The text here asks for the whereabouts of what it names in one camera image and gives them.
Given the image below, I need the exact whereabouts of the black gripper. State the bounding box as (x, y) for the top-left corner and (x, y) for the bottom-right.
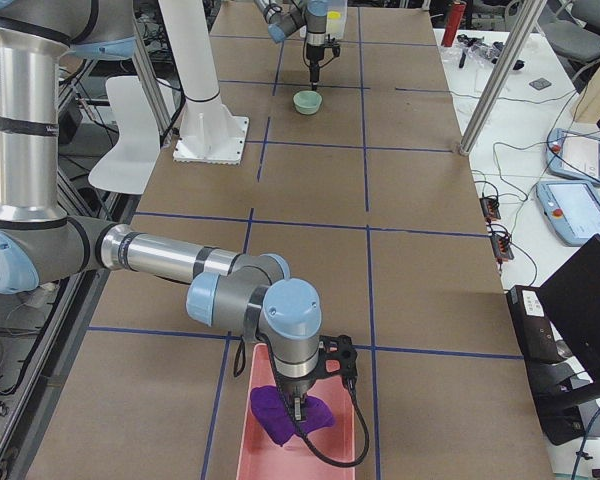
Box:
(277, 375), (315, 422)
(305, 32), (326, 91)

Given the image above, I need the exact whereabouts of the purple cloth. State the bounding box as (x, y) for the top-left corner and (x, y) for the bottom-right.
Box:
(249, 384), (336, 448)

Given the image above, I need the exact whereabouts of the mint green bowl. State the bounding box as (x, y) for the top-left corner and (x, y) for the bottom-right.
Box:
(292, 90), (322, 115)

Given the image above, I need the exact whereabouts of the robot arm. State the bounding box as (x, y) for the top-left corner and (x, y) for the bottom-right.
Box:
(254, 0), (340, 91)
(0, 1), (326, 427)

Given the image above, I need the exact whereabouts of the black computer box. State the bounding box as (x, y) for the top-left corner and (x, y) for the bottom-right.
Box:
(506, 285), (567, 364)

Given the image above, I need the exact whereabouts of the clear plastic bin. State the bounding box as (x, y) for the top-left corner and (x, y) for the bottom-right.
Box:
(326, 0), (348, 40)

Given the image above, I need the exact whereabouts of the pink plastic bin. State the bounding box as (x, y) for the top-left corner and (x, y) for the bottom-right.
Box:
(235, 342), (357, 480)

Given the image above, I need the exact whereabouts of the red cylinder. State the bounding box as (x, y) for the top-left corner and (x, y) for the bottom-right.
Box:
(441, 0), (466, 47)

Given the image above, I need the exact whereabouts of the clear plastic bag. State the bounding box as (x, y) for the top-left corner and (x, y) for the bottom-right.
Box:
(456, 34), (504, 68)

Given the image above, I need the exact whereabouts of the white chair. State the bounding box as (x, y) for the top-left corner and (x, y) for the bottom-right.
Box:
(89, 76), (161, 195)

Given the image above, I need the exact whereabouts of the orange connector board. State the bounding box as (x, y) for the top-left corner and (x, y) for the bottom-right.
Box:
(480, 196), (501, 223)
(490, 232), (514, 263)

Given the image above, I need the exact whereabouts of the far teach pendant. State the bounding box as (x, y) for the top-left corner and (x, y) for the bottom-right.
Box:
(546, 128), (600, 186)

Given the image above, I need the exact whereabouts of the teach pendant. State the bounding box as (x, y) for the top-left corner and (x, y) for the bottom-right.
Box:
(536, 180), (600, 246)
(546, 128), (600, 186)

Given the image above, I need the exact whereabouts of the near teach pendant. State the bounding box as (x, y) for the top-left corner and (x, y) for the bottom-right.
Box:
(536, 180), (600, 246)

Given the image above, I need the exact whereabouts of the black monitor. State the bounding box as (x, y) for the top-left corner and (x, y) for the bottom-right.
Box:
(537, 234), (600, 413)

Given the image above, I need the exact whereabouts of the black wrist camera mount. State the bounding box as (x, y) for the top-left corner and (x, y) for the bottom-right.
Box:
(324, 40), (341, 58)

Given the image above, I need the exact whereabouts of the white camera post with base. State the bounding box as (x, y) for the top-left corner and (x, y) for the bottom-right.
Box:
(159, 0), (249, 165)

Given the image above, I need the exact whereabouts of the aluminium frame post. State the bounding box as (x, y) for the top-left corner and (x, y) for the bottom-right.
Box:
(458, 0), (546, 156)

